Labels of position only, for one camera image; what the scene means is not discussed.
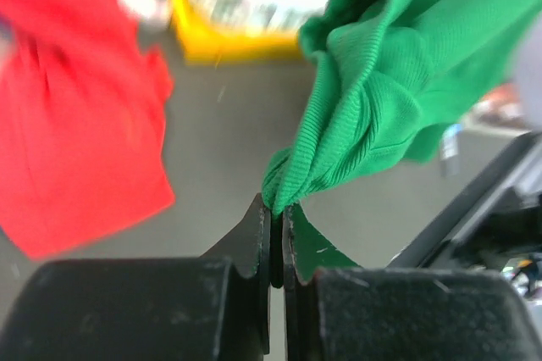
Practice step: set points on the red tank top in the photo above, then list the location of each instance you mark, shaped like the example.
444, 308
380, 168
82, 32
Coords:
82, 125

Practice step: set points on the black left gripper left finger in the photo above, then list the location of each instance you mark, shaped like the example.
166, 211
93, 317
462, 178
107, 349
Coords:
244, 325

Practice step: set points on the yellow plastic bin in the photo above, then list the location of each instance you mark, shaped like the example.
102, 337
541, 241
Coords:
203, 43

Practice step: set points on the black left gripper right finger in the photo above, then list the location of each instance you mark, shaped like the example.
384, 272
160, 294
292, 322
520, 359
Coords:
321, 287

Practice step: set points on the green tank top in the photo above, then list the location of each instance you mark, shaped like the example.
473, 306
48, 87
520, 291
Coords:
391, 77

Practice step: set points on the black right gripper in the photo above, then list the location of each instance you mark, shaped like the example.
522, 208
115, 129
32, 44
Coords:
495, 218

